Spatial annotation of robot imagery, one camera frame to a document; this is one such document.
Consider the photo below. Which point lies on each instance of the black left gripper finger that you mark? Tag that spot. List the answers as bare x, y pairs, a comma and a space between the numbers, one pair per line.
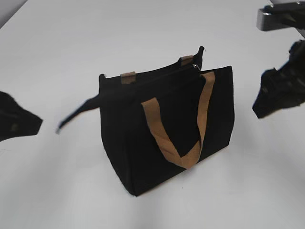
16, 121

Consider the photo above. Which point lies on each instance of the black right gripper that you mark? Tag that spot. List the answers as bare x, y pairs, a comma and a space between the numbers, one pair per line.
284, 87

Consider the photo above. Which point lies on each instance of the black tote bag tan handles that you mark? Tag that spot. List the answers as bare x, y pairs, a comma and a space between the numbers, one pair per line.
157, 124

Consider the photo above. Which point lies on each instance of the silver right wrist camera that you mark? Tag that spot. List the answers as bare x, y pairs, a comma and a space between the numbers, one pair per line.
282, 14

